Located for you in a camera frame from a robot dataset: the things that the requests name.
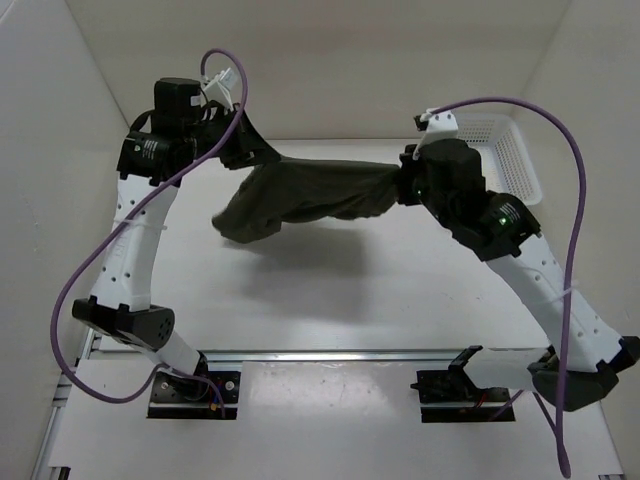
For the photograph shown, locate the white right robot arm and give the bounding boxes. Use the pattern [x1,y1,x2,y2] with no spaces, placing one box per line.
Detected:
[397,138,639,412]

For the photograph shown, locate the aluminium left side rail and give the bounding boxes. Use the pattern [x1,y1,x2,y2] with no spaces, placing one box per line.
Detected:
[29,144,154,480]

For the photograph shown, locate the aluminium front rail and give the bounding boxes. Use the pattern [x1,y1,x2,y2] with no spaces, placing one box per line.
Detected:
[87,348,546,364]

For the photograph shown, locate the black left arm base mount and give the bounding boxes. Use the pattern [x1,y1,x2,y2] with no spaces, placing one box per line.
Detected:
[147,366,241,421]

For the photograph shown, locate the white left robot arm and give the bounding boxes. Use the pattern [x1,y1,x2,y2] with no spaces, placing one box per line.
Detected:
[72,72,280,400]

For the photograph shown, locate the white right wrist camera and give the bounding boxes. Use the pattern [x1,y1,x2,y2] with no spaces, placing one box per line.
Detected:
[414,110,459,152]

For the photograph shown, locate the olive green shorts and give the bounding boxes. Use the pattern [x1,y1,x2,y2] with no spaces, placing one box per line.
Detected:
[211,157,400,244]

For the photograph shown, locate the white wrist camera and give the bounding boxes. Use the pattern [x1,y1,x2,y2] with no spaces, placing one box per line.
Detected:
[201,68,239,109]
[414,110,459,152]

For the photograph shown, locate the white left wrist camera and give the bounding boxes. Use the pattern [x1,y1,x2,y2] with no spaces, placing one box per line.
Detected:
[201,68,239,109]

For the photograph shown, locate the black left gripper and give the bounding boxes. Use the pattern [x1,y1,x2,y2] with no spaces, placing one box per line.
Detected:
[182,103,278,169]

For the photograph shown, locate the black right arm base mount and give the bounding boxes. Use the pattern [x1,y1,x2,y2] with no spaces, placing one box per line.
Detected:
[410,345,516,424]

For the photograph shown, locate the white plastic mesh basket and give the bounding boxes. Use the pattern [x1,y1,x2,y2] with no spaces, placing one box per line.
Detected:
[455,113,543,206]

